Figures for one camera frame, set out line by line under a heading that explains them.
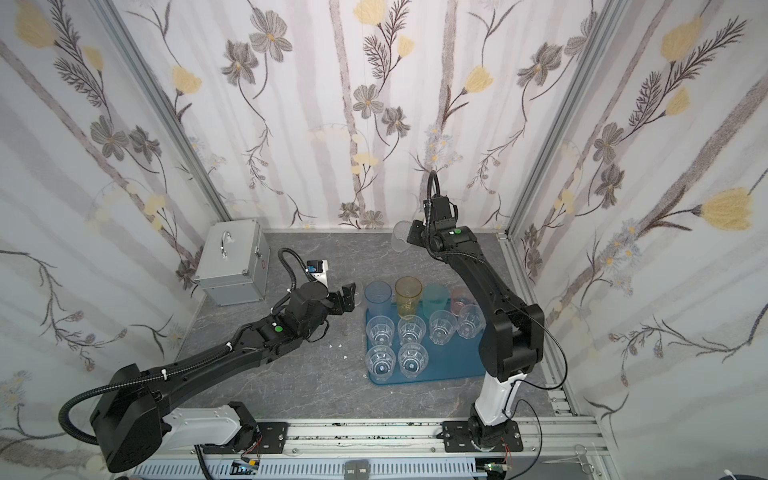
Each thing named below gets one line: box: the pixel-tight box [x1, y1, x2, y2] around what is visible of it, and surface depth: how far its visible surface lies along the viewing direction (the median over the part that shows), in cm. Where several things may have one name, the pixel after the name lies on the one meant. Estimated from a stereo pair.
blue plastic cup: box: [364, 280, 392, 320], surface depth 89 cm
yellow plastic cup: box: [394, 276, 423, 319], surface depth 90 cm
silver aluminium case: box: [194, 218, 270, 307], surface depth 95 cm
